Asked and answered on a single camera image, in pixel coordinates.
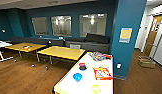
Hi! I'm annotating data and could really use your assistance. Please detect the tan floor crate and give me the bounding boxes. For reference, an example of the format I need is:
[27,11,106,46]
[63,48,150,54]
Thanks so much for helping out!
[138,55,157,70]

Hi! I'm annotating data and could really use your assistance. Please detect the yellow white air hockey table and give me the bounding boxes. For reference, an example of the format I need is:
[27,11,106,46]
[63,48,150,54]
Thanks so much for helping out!
[52,51,115,94]

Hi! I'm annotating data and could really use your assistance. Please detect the long dark bench sofa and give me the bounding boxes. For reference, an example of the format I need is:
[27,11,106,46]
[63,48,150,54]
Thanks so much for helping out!
[10,35,67,48]

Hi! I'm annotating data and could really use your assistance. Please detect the dark grey sofa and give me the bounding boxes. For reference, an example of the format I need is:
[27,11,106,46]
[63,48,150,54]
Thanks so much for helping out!
[65,33,112,55]

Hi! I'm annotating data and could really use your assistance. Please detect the yellow wooden table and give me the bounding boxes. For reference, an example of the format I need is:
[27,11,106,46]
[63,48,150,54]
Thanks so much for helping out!
[36,45,87,65]
[4,42,48,63]

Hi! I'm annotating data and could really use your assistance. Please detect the beige pillar notice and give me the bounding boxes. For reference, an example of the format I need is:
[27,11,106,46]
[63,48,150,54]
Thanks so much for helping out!
[118,27,133,44]

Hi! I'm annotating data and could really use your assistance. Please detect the blue bowl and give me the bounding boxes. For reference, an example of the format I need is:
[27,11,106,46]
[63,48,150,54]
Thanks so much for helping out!
[72,73,83,83]

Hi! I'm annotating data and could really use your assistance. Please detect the light grey box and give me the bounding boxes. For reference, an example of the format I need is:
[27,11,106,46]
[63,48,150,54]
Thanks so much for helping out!
[69,43,82,51]

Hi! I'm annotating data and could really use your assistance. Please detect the yellow-green bowl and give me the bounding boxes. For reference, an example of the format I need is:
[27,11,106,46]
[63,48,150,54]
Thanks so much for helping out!
[91,84,102,94]

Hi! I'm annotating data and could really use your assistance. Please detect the framed interior window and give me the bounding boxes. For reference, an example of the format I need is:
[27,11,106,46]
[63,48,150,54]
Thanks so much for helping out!
[31,17,50,36]
[50,15,73,37]
[79,13,108,38]

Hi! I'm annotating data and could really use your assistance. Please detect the small orange object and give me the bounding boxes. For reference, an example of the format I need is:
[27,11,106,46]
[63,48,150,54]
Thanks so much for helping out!
[22,44,32,52]

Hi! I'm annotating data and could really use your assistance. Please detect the dark bowl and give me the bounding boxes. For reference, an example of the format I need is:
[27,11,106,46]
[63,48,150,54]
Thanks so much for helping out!
[78,62,89,71]

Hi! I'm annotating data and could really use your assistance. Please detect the small white table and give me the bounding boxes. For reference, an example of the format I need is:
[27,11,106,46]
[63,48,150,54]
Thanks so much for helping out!
[0,40,14,64]

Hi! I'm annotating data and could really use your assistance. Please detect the white pillar outlet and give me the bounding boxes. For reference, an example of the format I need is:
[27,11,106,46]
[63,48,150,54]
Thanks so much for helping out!
[116,62,122,70]

